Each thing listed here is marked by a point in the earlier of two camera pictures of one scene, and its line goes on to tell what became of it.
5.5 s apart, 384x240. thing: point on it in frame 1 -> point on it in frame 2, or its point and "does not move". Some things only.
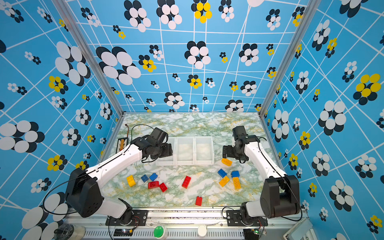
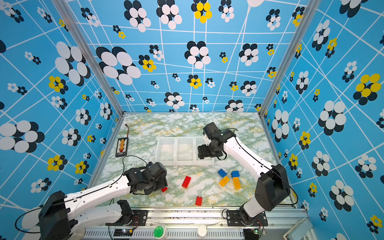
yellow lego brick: [224, 181] does not move
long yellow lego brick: [236, 183] does not move
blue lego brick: [222, 173] does not move
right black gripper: [228, 149] -> [202, 152]
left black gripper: [168, 151] -> [164, 182]
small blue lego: [235, 174] does not move
